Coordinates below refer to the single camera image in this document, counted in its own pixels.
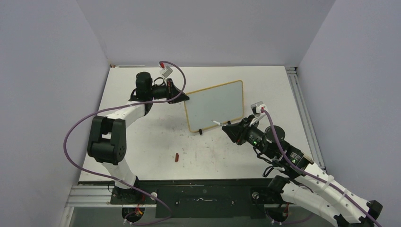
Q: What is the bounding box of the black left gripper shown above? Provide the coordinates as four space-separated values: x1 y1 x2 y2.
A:
148 79 189 104

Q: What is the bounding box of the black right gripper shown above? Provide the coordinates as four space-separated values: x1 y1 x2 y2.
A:
223 114 275 159

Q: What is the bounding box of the yellow framed whiteboard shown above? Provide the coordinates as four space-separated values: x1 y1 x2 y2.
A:
184 80 244 133

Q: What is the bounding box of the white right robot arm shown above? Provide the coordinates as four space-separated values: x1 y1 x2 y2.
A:
222 115 383 227

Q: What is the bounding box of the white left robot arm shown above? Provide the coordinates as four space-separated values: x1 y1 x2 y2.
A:
87 72 190 204

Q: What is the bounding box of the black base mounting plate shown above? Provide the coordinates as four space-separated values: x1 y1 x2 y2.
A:
110 178 289 218

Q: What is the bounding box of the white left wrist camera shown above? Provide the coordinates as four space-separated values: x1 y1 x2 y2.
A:
160 65 173 79

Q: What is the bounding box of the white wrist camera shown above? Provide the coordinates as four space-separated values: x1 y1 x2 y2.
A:
160 65 173 79
250 101 267 115

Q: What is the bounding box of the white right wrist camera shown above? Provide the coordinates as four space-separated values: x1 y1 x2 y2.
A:
250 101 267 115

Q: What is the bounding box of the aluminium right side rail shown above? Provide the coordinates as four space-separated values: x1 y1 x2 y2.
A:
285 67 326 170

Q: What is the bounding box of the aluminium front frame rail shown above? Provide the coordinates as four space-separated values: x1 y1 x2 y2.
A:
64 184 348 208

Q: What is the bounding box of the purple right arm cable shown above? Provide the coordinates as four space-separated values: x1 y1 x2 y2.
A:
261 108 383 227

